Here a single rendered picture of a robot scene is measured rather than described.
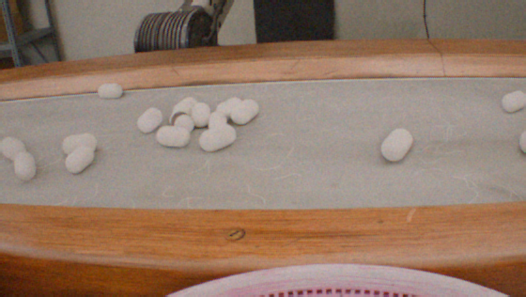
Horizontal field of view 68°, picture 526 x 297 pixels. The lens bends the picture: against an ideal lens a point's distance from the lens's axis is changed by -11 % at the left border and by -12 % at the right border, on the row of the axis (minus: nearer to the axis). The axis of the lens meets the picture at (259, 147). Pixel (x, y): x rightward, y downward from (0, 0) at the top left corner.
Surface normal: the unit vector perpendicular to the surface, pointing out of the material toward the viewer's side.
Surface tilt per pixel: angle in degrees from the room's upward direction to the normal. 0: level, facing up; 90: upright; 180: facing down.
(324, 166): 0
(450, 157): 0
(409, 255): 0
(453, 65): 45
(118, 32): 89
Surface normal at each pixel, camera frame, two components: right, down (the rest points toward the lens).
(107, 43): -0.18, 0.47
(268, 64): -0.14, -0.30
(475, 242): -0.09, -0.89
